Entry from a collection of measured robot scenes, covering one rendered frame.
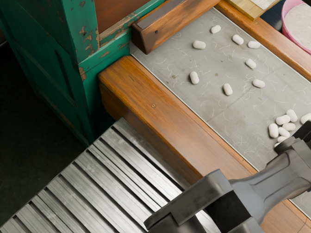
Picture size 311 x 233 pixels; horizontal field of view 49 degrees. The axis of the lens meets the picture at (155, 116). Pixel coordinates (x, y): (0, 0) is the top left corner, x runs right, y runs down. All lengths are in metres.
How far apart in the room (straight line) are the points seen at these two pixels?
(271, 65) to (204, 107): 0.23
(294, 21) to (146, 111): 0.55
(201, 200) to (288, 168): 0.17
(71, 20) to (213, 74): 0.41
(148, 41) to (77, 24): 0.21
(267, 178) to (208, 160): 0.33
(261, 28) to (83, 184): 0.64
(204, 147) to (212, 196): 0.41
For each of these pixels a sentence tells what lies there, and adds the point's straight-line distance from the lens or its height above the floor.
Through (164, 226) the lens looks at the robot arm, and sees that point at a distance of 0.43.
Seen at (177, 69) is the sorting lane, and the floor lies 0.74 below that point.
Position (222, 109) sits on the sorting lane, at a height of 0.74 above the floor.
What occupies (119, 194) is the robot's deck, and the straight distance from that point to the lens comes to 0.85.
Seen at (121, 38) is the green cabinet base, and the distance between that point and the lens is 0.86.
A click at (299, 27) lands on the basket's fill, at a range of 1.13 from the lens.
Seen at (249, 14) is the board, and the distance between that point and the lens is 1.04.
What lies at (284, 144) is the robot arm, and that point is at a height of 0.99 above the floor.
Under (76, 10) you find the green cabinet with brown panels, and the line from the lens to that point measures 0.70.
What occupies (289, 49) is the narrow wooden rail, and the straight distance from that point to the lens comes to 1.02.
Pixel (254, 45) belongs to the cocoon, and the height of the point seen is 0.75.
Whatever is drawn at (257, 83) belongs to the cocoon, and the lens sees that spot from 0.93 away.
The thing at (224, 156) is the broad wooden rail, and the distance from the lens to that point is 0.80.
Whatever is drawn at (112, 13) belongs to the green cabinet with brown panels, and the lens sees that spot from 0.80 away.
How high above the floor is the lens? 1.50
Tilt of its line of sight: 63 degrees down
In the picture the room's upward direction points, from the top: 7 degrees clockwise
